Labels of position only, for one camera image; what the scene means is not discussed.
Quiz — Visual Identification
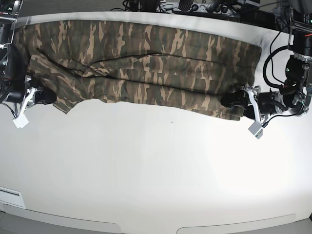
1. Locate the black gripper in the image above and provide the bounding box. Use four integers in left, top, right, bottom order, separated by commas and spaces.
3, 89, 57, 105
220, 90, 285, 116

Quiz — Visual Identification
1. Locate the camouflage T-shirt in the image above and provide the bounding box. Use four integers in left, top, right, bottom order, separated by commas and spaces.
14, 20, 262, 121

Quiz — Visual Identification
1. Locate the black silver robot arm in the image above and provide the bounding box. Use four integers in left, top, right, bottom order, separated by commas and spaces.
0, 0, 57, 106
221, 0, 312, 119

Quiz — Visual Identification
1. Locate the white label plate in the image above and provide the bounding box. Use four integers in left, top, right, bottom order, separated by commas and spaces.
0, 187, 26, 209

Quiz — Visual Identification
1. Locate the background cables and equipment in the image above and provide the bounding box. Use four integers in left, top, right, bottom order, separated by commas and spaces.
109, 0, 293, 27

